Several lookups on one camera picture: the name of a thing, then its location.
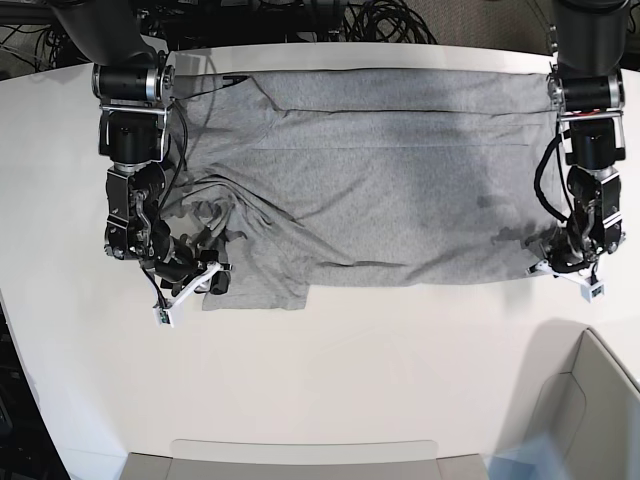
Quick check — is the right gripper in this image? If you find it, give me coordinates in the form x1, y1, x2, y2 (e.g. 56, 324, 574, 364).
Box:
142, 235, 230, 297

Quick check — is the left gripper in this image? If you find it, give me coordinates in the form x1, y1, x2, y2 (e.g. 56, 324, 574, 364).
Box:
537, 234, 599, 275

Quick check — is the grey T-shirt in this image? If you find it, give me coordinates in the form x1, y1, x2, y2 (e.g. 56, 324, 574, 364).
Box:
164, 69, 556, 311

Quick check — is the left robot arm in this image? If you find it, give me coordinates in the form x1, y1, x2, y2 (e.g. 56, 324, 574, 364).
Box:
533, 1, 631, 276

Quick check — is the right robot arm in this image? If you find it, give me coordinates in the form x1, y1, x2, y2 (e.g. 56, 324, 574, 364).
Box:
50, 1, 220, 295

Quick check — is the grey bin right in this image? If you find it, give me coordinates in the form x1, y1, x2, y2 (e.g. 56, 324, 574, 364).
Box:
523, 329, 639, 479

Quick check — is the grey bin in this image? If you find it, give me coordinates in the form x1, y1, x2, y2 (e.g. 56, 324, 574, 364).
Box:
120, 439, 489, 479
523, 329, 639, 479

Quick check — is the grey bin front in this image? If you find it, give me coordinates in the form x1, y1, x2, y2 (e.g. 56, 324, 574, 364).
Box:
120, 439, 489, 479

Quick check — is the blue cloth in bin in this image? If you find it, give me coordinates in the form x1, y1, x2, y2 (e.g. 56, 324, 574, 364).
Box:
484, 434, 571, 480

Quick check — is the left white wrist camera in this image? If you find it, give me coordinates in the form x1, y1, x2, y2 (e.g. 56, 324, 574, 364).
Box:
526, 260, 605, 303

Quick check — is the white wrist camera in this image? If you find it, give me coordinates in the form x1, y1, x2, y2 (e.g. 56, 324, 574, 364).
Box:
142, 254, 232, 327
526, 260, 605, 303

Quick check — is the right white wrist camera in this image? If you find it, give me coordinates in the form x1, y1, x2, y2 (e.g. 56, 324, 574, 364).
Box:
142, 254, 232, 327

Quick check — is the black cable bundle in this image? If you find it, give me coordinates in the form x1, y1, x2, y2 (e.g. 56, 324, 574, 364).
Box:
0, 0, 551, 81

